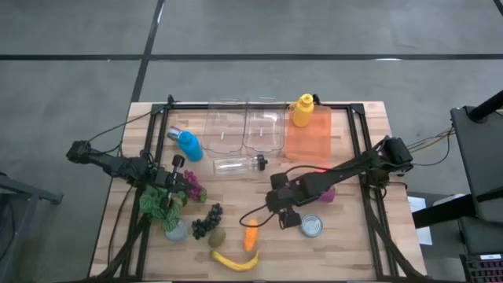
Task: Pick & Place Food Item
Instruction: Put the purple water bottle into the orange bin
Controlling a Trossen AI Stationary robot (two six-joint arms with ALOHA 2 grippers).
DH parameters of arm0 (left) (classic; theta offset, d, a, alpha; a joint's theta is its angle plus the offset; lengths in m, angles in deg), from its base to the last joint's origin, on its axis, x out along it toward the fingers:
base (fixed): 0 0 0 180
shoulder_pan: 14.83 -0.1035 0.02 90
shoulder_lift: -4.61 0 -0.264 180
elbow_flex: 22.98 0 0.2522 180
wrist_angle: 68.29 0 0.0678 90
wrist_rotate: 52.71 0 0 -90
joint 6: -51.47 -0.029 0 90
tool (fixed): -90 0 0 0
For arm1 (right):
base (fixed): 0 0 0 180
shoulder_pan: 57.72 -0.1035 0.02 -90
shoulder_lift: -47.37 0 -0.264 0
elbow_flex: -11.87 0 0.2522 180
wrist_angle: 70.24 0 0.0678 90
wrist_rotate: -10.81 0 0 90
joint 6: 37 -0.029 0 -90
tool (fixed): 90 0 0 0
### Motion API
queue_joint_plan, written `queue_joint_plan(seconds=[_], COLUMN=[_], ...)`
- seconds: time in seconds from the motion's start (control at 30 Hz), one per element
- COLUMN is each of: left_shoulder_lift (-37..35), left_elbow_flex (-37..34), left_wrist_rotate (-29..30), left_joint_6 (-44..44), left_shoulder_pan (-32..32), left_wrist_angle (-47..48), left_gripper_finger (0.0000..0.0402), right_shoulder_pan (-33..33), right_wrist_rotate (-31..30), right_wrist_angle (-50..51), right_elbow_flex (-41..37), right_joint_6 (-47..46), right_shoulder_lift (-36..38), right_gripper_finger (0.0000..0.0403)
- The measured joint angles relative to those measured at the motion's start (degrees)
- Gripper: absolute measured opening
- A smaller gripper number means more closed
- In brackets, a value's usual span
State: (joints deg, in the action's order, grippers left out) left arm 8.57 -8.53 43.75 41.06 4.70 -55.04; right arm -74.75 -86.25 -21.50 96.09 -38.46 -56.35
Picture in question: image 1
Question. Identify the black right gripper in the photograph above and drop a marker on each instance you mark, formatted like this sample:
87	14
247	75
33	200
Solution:
285	200

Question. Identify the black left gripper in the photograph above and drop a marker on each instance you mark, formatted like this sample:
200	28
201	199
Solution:
171	178

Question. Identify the red grape bunch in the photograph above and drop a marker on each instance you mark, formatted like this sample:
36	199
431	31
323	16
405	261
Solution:
195	188

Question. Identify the blue plastic bottle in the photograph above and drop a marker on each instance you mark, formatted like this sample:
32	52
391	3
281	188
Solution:
191	147

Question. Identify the magenta plastic bottle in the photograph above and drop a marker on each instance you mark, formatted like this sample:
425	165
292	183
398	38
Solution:
328	195

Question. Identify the clear bottle with black cap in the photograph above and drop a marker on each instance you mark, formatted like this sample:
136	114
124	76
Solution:
236	165

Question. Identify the yellow plastic bottle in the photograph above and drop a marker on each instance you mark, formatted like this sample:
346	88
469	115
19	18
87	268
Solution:
303	112

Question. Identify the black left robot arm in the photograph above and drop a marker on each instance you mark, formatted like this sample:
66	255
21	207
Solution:
106	163

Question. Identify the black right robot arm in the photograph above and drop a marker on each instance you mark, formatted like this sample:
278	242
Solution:
346	169

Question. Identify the wide flat tin can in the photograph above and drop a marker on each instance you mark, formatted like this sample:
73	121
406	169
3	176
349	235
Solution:
311	226

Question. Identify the green potted plant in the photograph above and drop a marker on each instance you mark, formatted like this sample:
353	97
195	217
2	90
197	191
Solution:
157	204

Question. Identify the dark purple grape bunch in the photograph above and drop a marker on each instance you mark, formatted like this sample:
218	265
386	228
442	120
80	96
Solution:
206	222

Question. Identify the brown kiwi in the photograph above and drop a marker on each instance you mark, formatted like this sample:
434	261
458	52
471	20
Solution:
217	237

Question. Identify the clear plastic bin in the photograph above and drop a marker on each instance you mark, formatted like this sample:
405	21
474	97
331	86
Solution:
224	129
264	129

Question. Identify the yellow banana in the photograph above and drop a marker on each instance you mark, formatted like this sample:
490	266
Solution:
236	265

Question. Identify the orange translucent bin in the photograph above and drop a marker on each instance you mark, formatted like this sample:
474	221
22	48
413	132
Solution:
308	141

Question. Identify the white paper sheet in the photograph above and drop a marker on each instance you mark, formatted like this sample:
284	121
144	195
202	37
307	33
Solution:
418	220

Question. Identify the grey metal table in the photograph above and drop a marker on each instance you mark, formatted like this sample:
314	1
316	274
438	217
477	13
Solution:
23	196

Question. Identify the black side table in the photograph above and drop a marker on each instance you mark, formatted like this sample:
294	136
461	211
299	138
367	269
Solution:
479	165

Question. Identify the black aluminium table frame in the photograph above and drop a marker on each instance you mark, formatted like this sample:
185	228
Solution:
355	129

